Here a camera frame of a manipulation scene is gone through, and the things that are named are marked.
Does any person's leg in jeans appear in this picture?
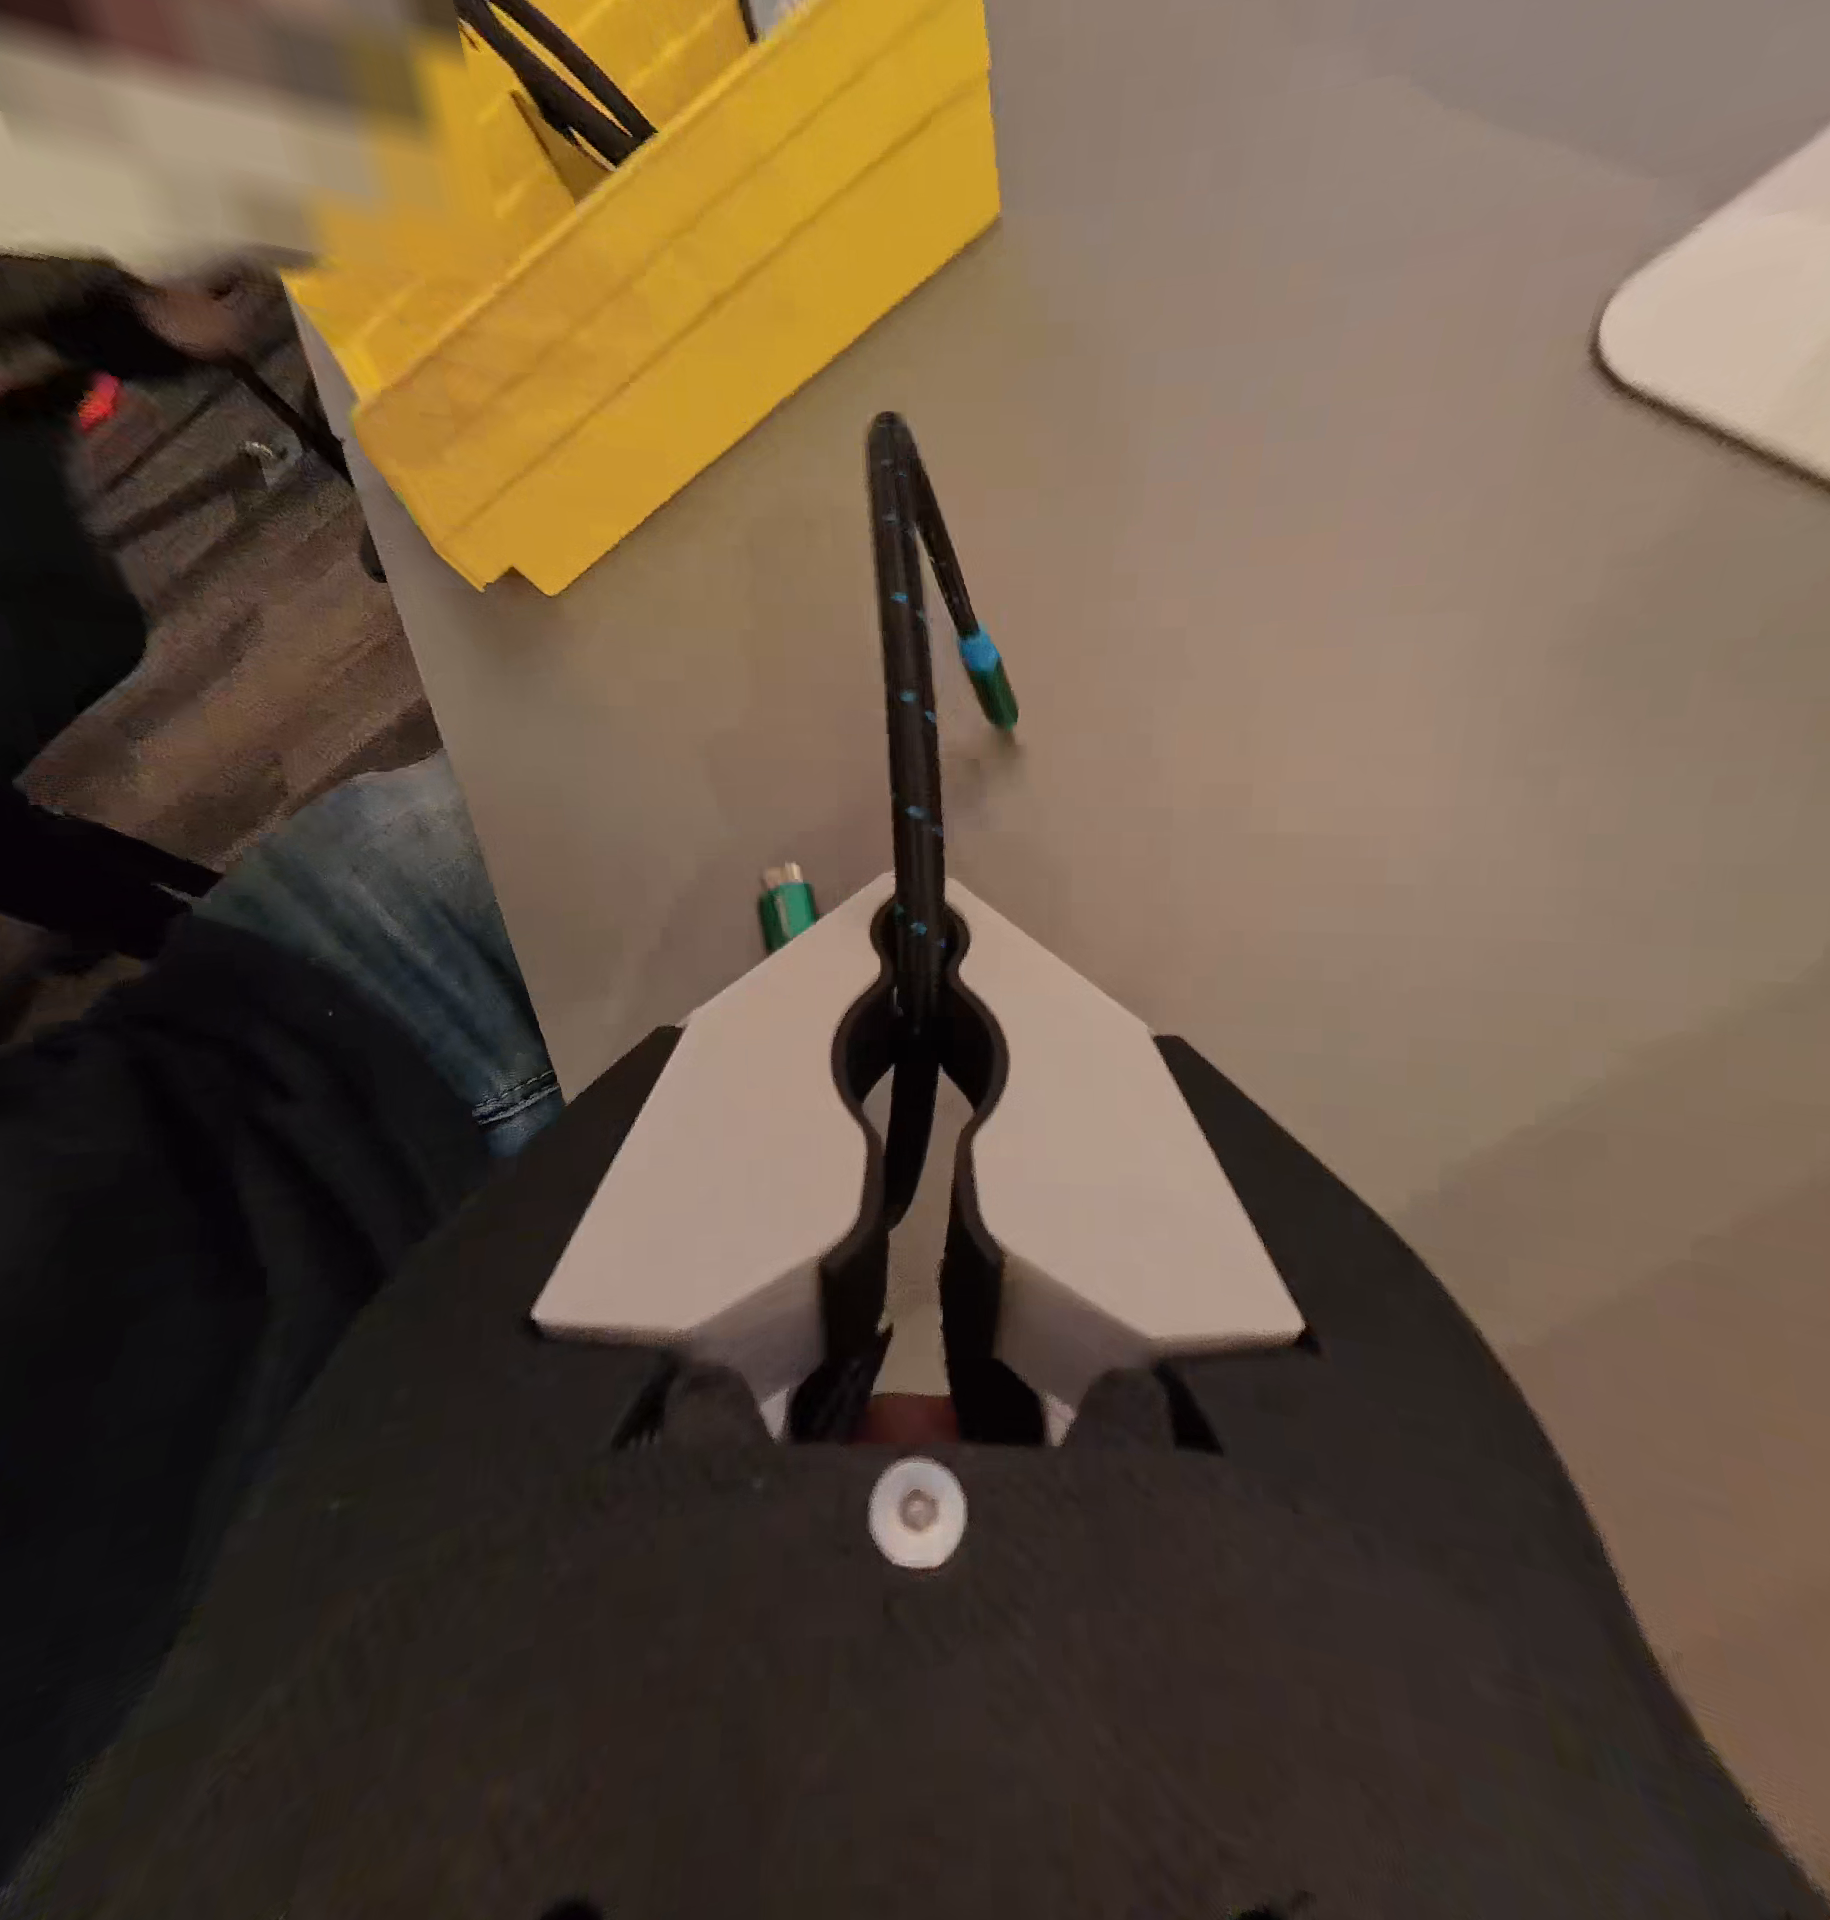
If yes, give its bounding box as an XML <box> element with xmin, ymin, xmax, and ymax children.
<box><xmin>221</xmin><ymin>750</ymin><xmax>564</xmax><ymax>1158</ymax></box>

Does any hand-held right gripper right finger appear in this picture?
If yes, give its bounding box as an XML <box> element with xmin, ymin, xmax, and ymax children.
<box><xmin>940</xmin><ymin>880</ymin><xmax>1307</xmax><ymax>1366</ymax></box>

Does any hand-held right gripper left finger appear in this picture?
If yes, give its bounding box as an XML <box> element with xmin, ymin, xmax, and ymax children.
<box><xmin>531</xmin><ymin>892</ymin><xmax>902</xmax><ymax>1353</ymax></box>

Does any yellow plastic bin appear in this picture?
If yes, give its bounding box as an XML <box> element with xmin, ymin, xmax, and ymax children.
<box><xmin>285</xmin><ymin>0</ymin><xmax>1000</xmax><ymax>596</ymax></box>

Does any black braided hdmi cable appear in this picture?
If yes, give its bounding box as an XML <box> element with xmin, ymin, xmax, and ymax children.
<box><xmin>450</xmin><ymin>0</ymin><xmax>663</xmax><ymax>168</ymax></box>

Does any green plug braided hdmi cable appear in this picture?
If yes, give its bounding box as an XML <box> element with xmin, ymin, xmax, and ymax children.
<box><xmin>754</xmin><ymin>411</ymin><xmax>1022</xmax><ymax>1413</ymax></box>

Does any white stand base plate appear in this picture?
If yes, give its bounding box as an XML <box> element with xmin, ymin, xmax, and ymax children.
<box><xmin>1597</xmin><ymin>90</ymin><xmax>1830</xmax><ymax>506</ymax></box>

